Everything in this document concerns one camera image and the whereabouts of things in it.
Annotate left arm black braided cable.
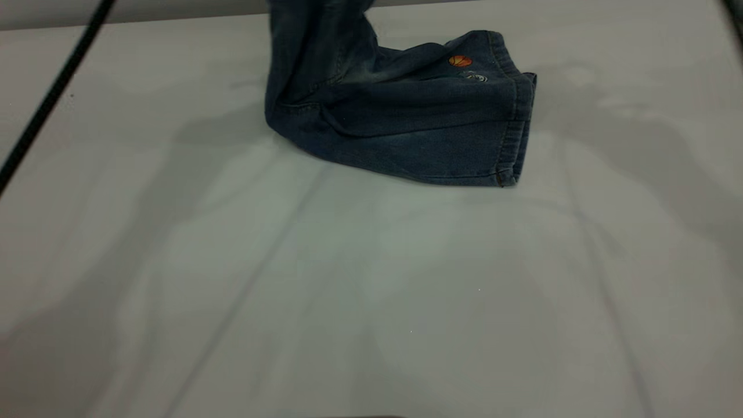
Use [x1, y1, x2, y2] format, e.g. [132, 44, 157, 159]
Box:
[0, 0, 117, 197]

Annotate blue denim shorts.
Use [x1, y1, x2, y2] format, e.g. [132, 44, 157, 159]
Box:
[264, 0, 538, 188]

